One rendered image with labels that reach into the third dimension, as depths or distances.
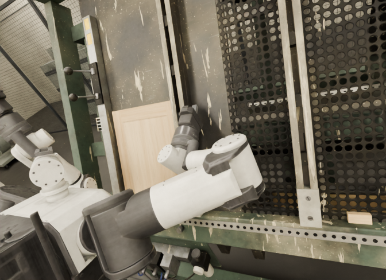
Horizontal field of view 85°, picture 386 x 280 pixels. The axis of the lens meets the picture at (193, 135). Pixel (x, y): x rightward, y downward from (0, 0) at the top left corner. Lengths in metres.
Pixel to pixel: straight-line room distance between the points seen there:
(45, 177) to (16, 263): 0.17
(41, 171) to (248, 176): 0.46
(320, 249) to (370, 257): 0.13
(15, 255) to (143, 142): 0.64
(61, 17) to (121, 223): 1.21
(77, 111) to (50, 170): 0.77
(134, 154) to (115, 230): 0.64
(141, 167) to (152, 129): 0.20
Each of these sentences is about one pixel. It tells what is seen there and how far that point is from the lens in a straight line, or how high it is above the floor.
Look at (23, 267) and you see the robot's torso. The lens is 0.55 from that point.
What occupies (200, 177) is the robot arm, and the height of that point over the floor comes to 1.36.
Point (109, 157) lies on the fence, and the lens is 1.14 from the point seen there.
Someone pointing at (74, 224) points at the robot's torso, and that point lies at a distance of 0.54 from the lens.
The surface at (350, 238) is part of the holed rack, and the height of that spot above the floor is 0.88.
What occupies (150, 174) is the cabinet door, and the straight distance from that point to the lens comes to 1.02.
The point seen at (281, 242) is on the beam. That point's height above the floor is 0.84.
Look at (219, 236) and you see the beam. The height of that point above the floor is 0.84.
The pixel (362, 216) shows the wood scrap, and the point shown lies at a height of 0.91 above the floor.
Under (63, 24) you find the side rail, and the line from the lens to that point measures 1.45.
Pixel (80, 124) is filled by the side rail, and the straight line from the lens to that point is 1.31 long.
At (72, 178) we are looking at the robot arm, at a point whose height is 1.21.
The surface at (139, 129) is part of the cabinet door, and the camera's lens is 1.01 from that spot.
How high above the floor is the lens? 1.64
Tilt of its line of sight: 33 degrees down
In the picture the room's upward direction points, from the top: 24 degrees counter-clockwise
